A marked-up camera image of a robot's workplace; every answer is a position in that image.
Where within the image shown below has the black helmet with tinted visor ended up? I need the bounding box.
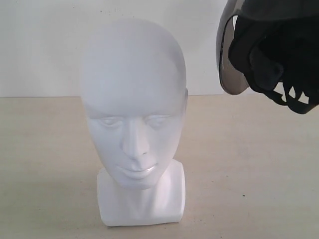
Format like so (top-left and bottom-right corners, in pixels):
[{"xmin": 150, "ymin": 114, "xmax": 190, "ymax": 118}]
[{"xmin": 216, "ymin": 0, "xmax": 319, "ymax": 115}]

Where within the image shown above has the white mannequin head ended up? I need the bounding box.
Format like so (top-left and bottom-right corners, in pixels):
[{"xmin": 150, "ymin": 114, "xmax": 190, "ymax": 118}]
[{"xmin": 80, "ymin": 18, "xmax": 188, "ymax": 227}]

